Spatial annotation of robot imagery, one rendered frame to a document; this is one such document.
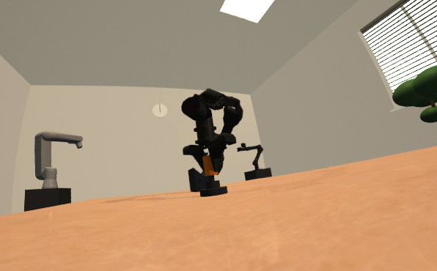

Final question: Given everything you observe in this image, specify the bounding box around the orange knob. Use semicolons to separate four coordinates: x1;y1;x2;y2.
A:
202;155;218;177

